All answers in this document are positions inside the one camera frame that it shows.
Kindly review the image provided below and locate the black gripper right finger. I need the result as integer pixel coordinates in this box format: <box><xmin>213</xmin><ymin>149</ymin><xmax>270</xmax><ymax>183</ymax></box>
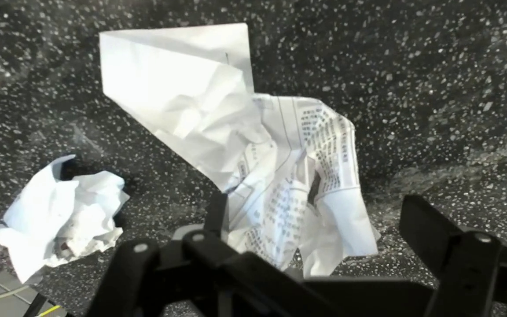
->
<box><xmin>398</xmin><ymin>194</ymin><xmax>507</xmax><ymax>317</ymax></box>

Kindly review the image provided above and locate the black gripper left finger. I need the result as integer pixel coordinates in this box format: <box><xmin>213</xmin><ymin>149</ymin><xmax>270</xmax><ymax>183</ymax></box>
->
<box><xmin>85</xmin><ymin>192</ymin><xmax>256</xmax><ymax>317</ymax></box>

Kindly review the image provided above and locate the printed white tissue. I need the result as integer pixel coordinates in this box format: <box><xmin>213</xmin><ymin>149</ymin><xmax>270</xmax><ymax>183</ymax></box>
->
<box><xmin>99</xmin><ymin>23</ymin><xmax>381</xmax><ymax>278</ymax></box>

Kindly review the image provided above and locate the small crumpled white tissue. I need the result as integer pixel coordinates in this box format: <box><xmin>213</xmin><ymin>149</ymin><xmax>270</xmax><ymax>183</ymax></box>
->
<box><xmin>0</xmin><ymin>153</ymin><xmax>131</xmax><ymax>285</ymax></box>

